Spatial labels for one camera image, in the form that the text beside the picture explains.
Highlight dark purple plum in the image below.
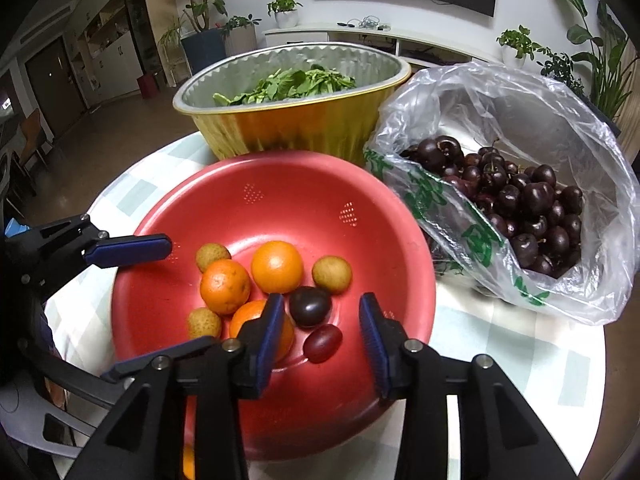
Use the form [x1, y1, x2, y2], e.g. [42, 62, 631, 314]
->
[289, 286, 333, 328]

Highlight tall plant in dark pot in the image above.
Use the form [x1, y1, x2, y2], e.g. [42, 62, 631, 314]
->
[147, 0, 228, 73]

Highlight red plastic colander bowl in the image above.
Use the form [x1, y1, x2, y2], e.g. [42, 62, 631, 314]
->
[111, 150, 437, 461]

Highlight white television cabinet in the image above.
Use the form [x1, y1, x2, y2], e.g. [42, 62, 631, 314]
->
[264, 22, 501, 68]

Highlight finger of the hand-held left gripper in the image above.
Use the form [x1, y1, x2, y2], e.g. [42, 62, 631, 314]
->
[5, 214, 173, 286]
[17, 336, 221, 403]

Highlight plant in white ribbed pot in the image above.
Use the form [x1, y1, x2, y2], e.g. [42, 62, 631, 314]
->
[222, 15, 262, 58]

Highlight white wall cabinet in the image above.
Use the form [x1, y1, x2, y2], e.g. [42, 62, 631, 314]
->
[65, 0, 143, 108]

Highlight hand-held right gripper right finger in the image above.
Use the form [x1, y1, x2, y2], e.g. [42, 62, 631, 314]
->
[358, 292, 576, 480]

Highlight small red bin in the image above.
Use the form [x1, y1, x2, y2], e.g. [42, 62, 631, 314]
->
[137, 74, 160, 101]

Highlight tangle of cables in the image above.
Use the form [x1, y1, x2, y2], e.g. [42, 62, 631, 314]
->
[340, 16, 391, 31]

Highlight pile of dark cherries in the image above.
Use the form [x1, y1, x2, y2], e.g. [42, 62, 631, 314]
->
[400, 135, 585, 277]

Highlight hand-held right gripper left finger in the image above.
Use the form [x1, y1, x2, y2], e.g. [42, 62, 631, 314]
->
[65, 294, 285, 480]

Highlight gold foil basin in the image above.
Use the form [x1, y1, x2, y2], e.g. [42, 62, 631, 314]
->
[172, 42, 412, 162]

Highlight tan longan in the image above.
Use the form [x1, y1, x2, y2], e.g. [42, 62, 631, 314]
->
[187, 307, 223, 340]
[195, 243, 232, 273]
[312, 255, 353, 295]

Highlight large broadleaf plant dark pot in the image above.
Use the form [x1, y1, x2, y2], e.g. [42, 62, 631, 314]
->
[539, 0, 640, 121]

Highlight small plant in white pot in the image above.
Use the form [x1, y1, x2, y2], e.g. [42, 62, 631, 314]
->
[497, 26, 541, 68]
[267, 0, 303, 29]

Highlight clear plastic bag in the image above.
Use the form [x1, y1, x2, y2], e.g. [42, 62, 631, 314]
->
[364, 60, 638, 327]

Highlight oval red grape tomato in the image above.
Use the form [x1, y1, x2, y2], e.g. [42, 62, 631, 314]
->
[303, 324, 344, 364]

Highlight green leafy vegetables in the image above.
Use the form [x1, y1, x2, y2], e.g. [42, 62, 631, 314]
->
[214, 64, 357, 107]

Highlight white wire plant stand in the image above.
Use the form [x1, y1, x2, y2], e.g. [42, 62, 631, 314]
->
[159, 20, 193, 86]

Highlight green checked tablecloth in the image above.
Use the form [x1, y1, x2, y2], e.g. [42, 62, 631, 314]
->
[45, 132, 608, 480]

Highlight dark leafy bush plant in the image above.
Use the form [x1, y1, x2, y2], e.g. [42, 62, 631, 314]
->
[540, 47, 586, 96]

